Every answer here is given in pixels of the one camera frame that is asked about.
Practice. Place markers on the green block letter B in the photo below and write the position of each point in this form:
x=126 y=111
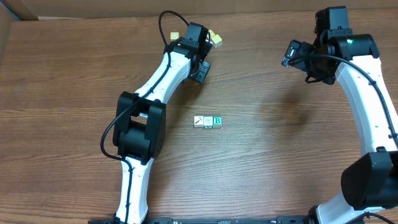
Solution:
x=217 y=122

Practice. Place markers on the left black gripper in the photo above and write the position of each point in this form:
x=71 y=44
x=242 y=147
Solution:
x=199 y=74

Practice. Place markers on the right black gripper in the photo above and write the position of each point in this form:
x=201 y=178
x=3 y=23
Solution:
x=326 y=75

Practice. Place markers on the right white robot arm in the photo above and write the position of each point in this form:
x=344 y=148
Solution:
x=337 y=55

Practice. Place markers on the yellow block far left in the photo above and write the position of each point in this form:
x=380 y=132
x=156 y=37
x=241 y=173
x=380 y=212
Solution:
x=174 y=36

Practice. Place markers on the natural block swirl picture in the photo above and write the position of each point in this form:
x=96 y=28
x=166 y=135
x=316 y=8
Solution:
x=208 y=121

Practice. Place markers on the yellow block letter C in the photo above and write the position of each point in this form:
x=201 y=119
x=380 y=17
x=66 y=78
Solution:
x=216 y=40

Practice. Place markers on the natural block letter X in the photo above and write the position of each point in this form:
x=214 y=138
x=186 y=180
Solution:
x=198 y=121

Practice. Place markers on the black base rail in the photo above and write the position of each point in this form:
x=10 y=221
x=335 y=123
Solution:
x=278 y=220

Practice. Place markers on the yellow block letter G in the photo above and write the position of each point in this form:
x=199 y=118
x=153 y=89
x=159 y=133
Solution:
x=211 y=33

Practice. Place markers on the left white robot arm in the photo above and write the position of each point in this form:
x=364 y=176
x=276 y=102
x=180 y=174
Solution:
x=136 y=135

